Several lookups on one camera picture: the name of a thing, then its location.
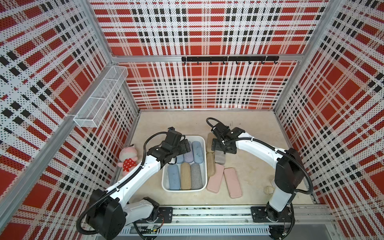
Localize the purple fabric glasses case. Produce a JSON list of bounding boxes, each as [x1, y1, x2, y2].
[[184, 142, 194, 164]]

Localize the light blue case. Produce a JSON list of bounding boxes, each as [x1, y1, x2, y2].
[[192, 141, 204, 164]]

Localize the tan case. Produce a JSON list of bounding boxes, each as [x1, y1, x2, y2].
[[181, 163, 192, 190]]

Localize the grey fabric glasses case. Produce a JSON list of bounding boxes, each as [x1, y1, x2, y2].
[[191, 163, 203, 190]]

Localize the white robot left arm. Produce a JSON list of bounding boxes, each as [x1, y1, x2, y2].
[[76, 127, 191, 240]]

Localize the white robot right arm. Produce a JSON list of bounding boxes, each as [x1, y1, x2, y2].
[[206, 117, 314, 223]]

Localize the white plastic storage tray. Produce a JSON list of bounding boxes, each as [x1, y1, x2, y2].
[[162, 136, 208, 193]]

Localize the beige case upper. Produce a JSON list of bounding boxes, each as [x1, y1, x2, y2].
[[206, 133, 216, 153]]

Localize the beige case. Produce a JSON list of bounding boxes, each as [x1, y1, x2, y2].
[[206, 133, 216, 153], [206, 153, 216, 178]]

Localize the beige case lower left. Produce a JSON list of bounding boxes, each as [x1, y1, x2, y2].
[[206, 153, 216, 178]]

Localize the pink case right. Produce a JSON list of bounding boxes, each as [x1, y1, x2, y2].
[[224, 168, 243, 199]]

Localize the pink case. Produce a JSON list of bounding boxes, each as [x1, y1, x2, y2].
[[207, 164, 225, 194], [224, 168, 243, 199]]

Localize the pink case left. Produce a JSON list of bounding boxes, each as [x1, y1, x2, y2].
[[207, 164, 225, 194]]

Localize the pink plush toy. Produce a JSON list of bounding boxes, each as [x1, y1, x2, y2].
[[118, 145, 138, 177]]

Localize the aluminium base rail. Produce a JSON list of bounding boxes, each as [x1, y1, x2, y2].
[[137, 204, 340, 240]]

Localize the black hook rail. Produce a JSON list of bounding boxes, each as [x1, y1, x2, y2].
[[181, 56, 280, 63]]

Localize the white wire mesh basket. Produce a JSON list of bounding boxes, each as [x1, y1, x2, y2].
[[74, 66, 128, 128]]

